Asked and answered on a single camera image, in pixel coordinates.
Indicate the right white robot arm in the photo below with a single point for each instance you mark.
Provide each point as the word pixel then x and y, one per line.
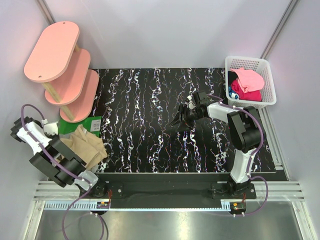
pixel 246 132

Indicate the green board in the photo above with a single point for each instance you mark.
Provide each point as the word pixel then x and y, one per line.
pixel 91 124

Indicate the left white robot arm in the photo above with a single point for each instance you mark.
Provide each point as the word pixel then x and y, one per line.
pixel 52 157

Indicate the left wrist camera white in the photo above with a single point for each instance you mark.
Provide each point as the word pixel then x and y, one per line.
pixel 50 128

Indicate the beige t shirt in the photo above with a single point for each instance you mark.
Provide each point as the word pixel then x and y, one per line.
pixel 86 145

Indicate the magenta t shirt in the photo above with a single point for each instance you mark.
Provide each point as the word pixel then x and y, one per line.
pixel 246 96

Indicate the pink t shirt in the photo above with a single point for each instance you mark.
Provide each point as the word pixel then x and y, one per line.
pixel 249 80

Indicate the pink tiered shelf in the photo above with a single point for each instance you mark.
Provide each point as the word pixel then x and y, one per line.
pixel 63 69

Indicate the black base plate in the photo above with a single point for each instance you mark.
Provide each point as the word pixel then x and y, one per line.
pixel 170 191

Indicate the blue patterned garment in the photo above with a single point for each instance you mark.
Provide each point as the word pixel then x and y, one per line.
pixel 232 94

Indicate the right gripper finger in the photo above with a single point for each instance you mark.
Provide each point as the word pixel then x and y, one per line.
pixel 179 116
pixel 185 126

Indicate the white plastic basket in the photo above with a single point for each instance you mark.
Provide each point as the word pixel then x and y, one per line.
pixel 262 67

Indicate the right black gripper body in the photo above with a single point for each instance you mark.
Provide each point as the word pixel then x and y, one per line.
pixel 191 115

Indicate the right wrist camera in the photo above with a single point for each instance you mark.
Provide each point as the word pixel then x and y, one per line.
pixel 190 103

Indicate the aluminium rail frame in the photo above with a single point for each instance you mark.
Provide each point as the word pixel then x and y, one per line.
pixel 279 212

